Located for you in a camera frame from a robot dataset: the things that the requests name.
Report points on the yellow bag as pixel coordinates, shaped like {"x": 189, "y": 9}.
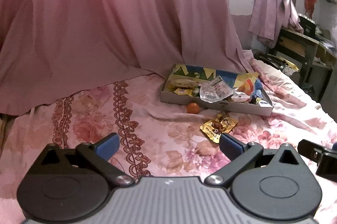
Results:
{"x": 289, "y": 61}

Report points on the yellow snack bar packet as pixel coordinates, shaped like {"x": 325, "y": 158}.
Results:
{"x": 183, "y": 91}

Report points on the orange fruit jelly packet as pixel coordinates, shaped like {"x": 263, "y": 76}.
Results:
{"x": 246, "y": 87}

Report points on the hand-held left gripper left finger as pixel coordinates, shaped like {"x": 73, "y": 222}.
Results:
{"x": 109, "y": 147}

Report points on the small orange tangerine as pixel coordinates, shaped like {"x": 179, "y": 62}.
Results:
{"x": 193, "y": 108}

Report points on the black box on desk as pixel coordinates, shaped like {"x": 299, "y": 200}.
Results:
{"x": 308, "y": 25}

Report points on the black bag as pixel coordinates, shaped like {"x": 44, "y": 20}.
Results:
{"x": 268, "y": 58}

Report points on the clear silver snack packet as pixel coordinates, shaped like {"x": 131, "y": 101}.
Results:
{"x": 213, "y": 92}

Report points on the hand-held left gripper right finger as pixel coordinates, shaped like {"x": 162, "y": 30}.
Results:
{"x": 230, "y": 147}

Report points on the green sausage stick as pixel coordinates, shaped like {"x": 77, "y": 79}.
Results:
{"x": 196, "y": 92}

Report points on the lilac hanging curtain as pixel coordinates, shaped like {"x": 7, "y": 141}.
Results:
{"x": 273, "y": 8}

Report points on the pink curtain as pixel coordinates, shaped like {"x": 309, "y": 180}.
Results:
{"x": 105, "y": 29}

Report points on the yellow dried fruit packet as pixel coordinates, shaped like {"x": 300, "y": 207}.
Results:
{"x": 218, "y": 126}

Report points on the dark blue powder sachet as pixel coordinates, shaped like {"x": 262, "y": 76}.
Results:
{"x": 260, "y": 99}

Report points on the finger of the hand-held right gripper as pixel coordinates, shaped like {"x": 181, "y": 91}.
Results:
{"x": 335, "y": 146}
{"x": 310, "y": 149}

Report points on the grey box with painted lining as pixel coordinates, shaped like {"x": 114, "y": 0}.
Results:
{"x": 229, "y": 106}

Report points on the dark wooden desk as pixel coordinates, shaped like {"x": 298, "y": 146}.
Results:
{"x": 308, "y": 52}

